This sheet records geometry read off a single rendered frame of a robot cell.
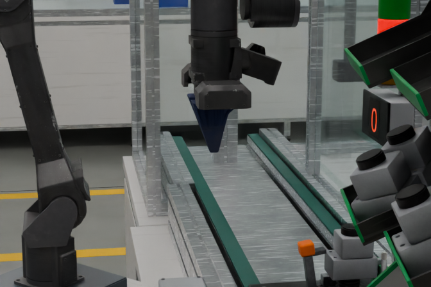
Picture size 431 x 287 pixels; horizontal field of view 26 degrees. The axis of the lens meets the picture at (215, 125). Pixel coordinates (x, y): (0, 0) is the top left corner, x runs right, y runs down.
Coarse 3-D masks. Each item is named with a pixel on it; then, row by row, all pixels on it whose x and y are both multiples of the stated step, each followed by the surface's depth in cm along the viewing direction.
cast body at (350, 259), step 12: (348, 228) 128; (336, 240) 129; (348, 240) 127; (336, 252) 130; (348, 252) 127; (360, 252) 127; (372, 252) 127; (336, 264) 127; (348, 264) 127; (360, 264) 128; (372, 264) 128; (336, 276) 127; (348, 276) 128; (360, 276) 128; (372, 276) 128
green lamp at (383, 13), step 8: (384, 0) 141; (392, 0) 140; (400, 0) 140; (408, 0) 141; (384, 8) 141; (392, 8) 140; (400, 8) 140; (408, 8) 141; (384, 16) 141; (392, 16) 141; (400, 16) 140; (408, 16) 141
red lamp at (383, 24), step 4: (380, 20) 142; (384, 20) 141; (388, 20) 141; (392, 20) 141; (396, 20) 141; (400, 20) 141; (404, 20) 141; (380, 24) 142; (384, 24) 142; (388, 24) 141; (392, 24) 141; (396, 24) 141; (380, 28) 142; (384, 28) 142; (388, 28) 141; (380, 32) 142
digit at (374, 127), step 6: (372, 102) 147; (378, 102) 143; (372, 108) 147; (378, 108) 144; (372, 114) 147; (378, 114) 144; (372, 120) 147; (378, 120) 144; (372, 126) 147; (378, 126) 144; (372, 132) 147
